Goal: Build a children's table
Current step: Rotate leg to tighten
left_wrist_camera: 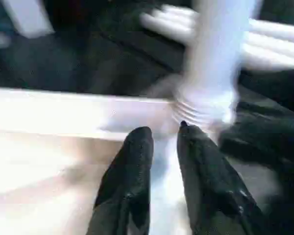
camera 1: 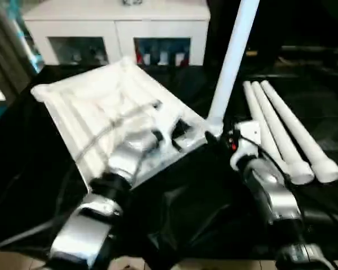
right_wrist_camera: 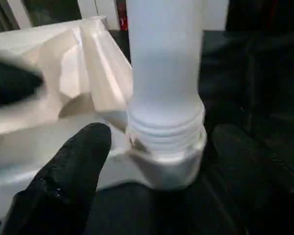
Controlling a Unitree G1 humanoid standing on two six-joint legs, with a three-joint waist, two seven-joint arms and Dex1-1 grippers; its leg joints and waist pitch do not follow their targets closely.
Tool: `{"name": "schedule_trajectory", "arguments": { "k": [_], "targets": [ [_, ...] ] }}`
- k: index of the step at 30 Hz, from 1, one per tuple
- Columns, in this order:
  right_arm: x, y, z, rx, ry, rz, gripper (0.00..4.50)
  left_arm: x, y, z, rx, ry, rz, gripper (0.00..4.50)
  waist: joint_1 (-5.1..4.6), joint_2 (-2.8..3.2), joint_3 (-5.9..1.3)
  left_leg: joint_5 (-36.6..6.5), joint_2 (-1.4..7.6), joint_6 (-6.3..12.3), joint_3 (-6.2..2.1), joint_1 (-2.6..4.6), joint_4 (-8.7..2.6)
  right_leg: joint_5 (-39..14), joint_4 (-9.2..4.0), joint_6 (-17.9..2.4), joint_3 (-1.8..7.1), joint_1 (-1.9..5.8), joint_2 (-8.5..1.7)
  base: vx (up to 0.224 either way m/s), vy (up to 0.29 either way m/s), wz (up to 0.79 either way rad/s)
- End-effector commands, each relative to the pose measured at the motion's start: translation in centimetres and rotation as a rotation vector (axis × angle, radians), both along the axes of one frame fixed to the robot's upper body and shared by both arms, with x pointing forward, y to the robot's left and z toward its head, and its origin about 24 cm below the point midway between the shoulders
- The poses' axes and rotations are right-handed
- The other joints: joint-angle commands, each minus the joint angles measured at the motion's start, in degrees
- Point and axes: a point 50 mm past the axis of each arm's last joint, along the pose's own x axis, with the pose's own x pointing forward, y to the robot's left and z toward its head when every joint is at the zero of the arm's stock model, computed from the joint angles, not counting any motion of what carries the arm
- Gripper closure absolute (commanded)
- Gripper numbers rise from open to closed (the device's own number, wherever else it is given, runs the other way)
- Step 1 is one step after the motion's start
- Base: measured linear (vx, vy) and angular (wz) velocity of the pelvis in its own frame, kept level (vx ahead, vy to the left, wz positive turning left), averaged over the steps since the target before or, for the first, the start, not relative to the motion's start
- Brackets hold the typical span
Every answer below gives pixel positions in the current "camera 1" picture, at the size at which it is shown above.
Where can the white plastic table leg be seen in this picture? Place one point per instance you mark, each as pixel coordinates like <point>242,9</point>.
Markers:
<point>256,112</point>
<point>293,126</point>
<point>231,62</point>
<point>273,126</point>

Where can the white plastic table top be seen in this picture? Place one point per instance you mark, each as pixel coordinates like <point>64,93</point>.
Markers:
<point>87,98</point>

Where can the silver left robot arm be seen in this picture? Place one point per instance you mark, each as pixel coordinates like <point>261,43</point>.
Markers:
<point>107,197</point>

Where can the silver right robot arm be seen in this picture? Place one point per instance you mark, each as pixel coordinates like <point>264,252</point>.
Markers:
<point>281,197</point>

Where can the black table mat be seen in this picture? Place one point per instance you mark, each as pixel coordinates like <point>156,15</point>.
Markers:
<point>200,211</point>

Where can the small beige label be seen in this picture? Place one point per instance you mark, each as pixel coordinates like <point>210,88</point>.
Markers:
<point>251,52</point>

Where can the white glass-door cabinet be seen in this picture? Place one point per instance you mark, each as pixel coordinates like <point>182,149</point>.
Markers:
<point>101,22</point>

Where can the dark grey crumpled bundle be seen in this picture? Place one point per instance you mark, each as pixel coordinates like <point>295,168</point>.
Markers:
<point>131,2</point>

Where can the teal white plastic package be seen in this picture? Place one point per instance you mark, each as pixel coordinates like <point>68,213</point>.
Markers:
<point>31,50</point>

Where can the grey curtain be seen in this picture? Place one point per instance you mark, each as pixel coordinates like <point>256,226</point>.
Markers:
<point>8,42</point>

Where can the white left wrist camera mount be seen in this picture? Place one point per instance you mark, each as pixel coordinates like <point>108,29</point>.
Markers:
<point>166,126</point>

